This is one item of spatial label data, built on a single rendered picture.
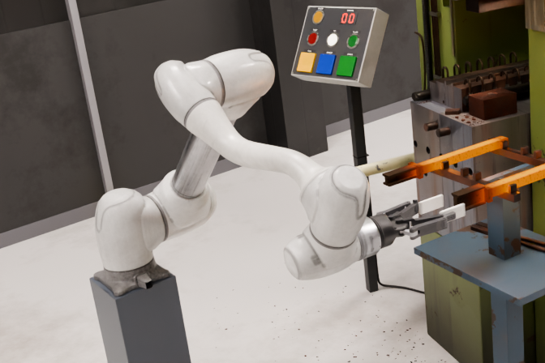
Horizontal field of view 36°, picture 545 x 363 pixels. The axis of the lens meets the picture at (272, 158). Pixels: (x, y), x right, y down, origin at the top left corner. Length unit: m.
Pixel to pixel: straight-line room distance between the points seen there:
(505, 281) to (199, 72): 0.93
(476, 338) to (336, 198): 1.39
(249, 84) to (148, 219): 0.60
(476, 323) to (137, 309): 1.11
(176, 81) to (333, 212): 0.60
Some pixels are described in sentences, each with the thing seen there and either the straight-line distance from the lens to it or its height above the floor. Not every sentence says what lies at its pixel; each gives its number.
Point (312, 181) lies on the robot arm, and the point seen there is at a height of 1.12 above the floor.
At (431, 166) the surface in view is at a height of 0.93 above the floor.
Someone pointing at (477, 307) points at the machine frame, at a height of 0.29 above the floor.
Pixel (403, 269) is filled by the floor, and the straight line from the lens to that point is 3.73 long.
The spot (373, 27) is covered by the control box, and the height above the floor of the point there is 1.14.
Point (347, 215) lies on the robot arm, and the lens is 1.64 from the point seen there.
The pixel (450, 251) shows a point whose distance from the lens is 2.35.
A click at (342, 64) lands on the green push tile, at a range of 3.07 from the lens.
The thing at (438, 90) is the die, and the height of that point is 0.96.
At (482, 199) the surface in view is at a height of 0.92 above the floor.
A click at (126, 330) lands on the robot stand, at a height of 0.49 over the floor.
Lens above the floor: 1.71
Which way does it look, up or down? 19 degrees down
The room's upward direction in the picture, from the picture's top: 8 degrees counter-clockwise
